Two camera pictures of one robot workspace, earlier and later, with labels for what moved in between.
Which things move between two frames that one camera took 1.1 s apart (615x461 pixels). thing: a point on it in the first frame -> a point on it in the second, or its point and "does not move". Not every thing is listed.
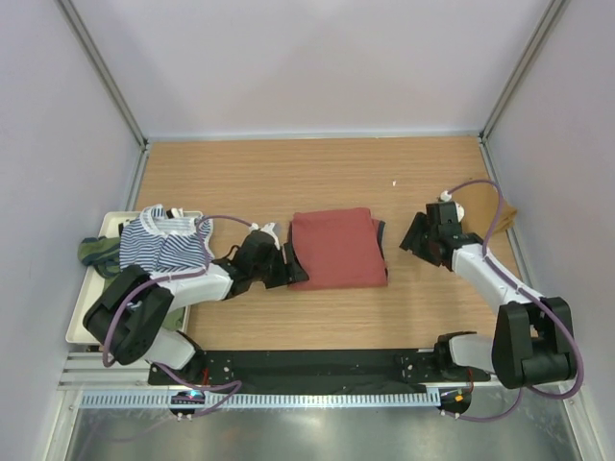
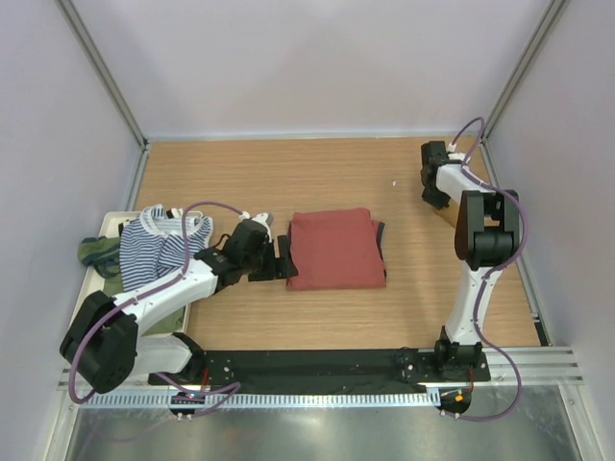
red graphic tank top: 338,249 does not move
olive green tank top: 103,254 does not move
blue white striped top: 161,244 does not move
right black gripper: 412,239 -> 436,202
